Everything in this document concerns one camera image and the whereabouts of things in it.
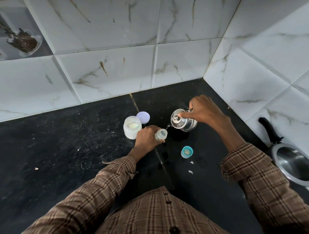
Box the person's left forearm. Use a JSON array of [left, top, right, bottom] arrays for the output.
[[22, 146, 146, 234]]

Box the steel pan with black handle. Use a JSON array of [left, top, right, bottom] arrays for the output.
[[258, 117, 309, 187]]

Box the brown plaid shirt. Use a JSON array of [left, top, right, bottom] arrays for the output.
[[95, 186, 230, 234]]

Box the person's right hand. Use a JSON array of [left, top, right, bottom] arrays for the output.
[[179, 95, 232, 126]]

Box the person's right forearm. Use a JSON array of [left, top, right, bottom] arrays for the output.
[[211, 116, 309, 234]]

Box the teal bottle cap with nipple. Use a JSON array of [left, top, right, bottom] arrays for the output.
[[181, 146, 193, 159]]

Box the jar of white powder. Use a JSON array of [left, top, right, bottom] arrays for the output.
[[123, 116, 142, 140]]

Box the person's left hand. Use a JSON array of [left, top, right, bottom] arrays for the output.
[[134, 125, 166, 152]]

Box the pale purple jar lid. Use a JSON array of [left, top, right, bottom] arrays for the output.
[[136, 111, 150, 124]]

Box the clear baby bottle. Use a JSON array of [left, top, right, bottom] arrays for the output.
[[155, 129, 168, 141]]

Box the small steel kettle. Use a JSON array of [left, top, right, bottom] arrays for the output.
[[166, 108, 198, 132]]

